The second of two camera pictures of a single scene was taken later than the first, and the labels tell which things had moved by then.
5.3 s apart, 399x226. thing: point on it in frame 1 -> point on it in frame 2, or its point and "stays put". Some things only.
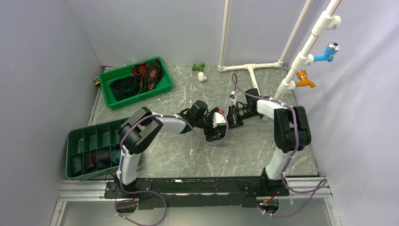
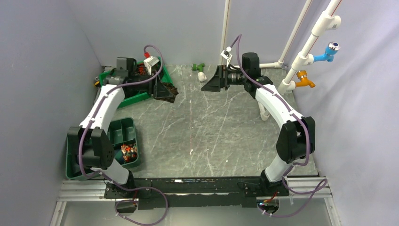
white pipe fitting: [202, 76] stays put
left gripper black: [211, 116] -> [157, 89]
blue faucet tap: [331, 48] stays put
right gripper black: [234, 120] -> [219, 80]
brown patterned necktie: [215, 133] -> [173, 90]
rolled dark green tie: [115, 155] stays put
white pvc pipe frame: [323, 21] stays put
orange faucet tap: [302, 75] stays put
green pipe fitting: [200, 67] stays put
